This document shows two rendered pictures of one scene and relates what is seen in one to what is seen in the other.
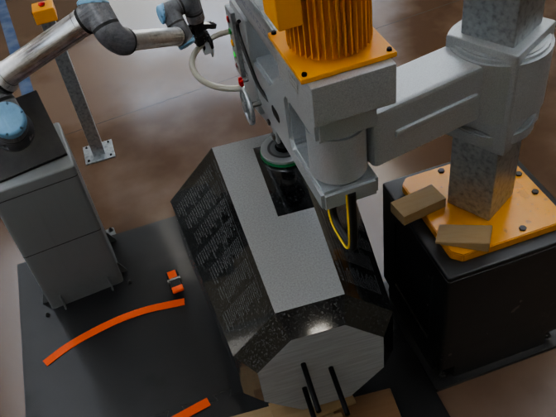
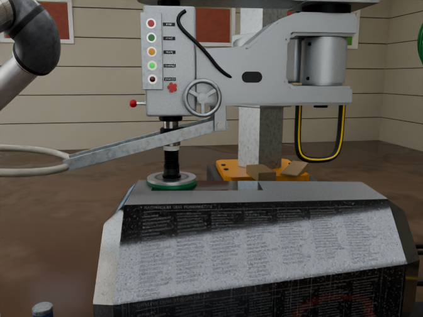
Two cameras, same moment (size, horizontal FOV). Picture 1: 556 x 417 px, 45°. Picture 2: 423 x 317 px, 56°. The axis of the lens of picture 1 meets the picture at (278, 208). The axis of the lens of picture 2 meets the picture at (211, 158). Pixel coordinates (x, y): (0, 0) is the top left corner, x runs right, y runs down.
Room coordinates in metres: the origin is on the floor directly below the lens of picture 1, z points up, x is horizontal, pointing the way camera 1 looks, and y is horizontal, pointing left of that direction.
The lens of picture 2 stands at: (1.98, 1.61, 1.32)
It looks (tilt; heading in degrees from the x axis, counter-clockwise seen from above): 12 degrees down; 276
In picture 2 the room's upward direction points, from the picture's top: straight up
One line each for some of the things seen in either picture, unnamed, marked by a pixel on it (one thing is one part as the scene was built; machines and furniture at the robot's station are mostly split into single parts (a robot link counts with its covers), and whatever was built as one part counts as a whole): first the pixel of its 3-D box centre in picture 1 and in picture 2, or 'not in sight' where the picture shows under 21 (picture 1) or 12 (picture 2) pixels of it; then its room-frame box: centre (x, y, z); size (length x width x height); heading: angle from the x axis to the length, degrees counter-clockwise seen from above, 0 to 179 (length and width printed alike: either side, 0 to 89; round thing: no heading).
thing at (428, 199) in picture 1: (418, 204); (260, 172); (1.93, -0.56, 0.81); 0.20 x 0.10 x 0.05; 110
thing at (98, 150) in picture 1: (73, 85); not in sight; (3.69, 1.13, 0.54); 0.20 x 0.20 x 1.09; 12
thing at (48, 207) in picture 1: (55, 218); not in sight; (2.62, 1.14, 0.43); 0.50 x 0.50 x 0.85; 17
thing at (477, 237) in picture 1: (463, 234); (294, 168); (1.73, -0.69, 0.80); 0.20 x 0.10 x 0.05; 65
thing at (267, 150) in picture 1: (284, 147); (171, 178); (2.33, -0.07, 0.89); 0.21 x 0.21 x 0.01
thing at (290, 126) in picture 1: (304, 111); (263, 71); (1.94, -0.15, 1.35); 0.74 x 0.23 x 0.49; 13
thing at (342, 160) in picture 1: (337, 144); (323, 61); (1.68, -0.22, 1.39); 0.19 x 0.19 x 0.20
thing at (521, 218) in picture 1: (479, 201); (259, 169); (1.93, -0.82, 0.76); 0.49 x 0.49 x 0.05; 12
